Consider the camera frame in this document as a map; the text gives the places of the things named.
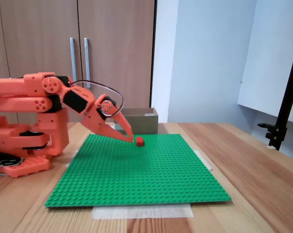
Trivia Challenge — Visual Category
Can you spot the brown cardboard box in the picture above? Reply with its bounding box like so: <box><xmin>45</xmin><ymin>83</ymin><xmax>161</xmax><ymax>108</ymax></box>
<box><xmin>109</xmin><ymin>107</ymin><xmax>159</xmax><ymax>135</ymax></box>

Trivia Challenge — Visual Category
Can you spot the white panel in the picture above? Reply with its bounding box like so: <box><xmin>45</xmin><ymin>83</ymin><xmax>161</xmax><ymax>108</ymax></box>
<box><xmin>237</xmin><ymin>0</ymin><xmax>293</xmax><ymax>126</ymax></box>

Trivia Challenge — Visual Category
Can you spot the black camera stand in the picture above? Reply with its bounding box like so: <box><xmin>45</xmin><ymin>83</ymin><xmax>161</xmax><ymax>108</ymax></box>
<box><xmin>257</xmin><ymin>31</ymin><xmax>293</xmax><ymax>151</ymax></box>

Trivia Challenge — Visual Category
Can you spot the long masking tape strip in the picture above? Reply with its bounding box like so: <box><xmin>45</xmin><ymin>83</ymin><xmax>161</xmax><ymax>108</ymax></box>
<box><xmin>91</xmin><ymin>203</ymin><xmax>194</xmax><ymax>220</ymax></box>

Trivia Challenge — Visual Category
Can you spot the black red servo cable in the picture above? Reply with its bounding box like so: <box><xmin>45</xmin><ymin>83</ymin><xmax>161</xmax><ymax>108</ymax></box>
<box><xmin>69</xmin><ymin>80</ymin><xmax>124</xmax><ymax>118</ymax></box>

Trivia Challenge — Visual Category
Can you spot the metal cabinet handle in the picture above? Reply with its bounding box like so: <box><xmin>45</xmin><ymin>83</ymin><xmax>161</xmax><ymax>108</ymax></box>
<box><xmin>84</xmin><ymin>37</ymin><xmax>92</xmax><ymax>89</ymax></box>
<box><xmin>69</xmin><ymin>37</ymin><xmax>78</xmax><ymax>83</ymax></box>

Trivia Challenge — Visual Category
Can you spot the short masking tape strip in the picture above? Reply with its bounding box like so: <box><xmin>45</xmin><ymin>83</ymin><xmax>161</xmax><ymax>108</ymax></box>
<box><xmin>193</xmin><ymin>150</ymin><xmax>214</xmax><ymax>172</ymax></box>
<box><xmin>65</xmin><ymin>149</ymin><xmax>80</xmax><ymax>168</ymax></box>

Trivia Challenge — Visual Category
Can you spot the green lego baseplate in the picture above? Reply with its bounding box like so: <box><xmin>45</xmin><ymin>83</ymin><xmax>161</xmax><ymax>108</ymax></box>
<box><xmin>44</xmin><ymin>133</ymin><xmax>232</xmax><ymax>209</ymax></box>

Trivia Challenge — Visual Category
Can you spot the brown wooden cabinet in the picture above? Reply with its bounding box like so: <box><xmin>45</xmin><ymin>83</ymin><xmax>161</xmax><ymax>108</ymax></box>
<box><xmin>0</xmin><ymin>0</ymin><xmax>158</xmax><ymax>123</ymax></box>

